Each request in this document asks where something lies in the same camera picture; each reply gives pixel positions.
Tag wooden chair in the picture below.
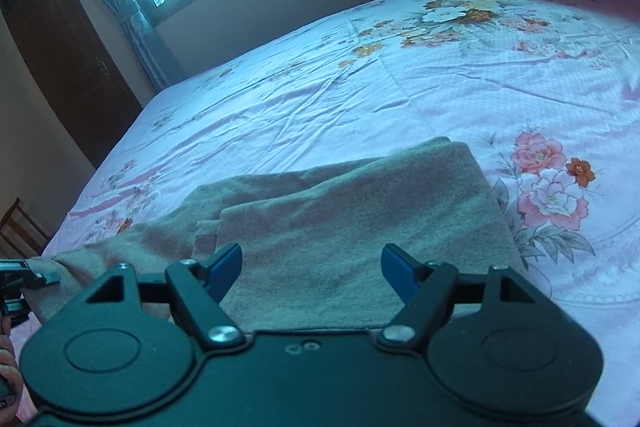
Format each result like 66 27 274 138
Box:
0 197 55 259

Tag person's left hand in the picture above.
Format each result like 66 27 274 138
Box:
0 332 25 410

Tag dark wooden door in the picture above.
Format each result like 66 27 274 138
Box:
0 0 144 168

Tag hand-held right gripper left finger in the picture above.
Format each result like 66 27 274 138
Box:
82 243 248 350

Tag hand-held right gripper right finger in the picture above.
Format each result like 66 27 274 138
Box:
377 244 541 350

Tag grey pants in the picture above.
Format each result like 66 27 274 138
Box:
27 137 527 333

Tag bed with pink floral sheet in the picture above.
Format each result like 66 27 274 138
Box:
15 0 640 427

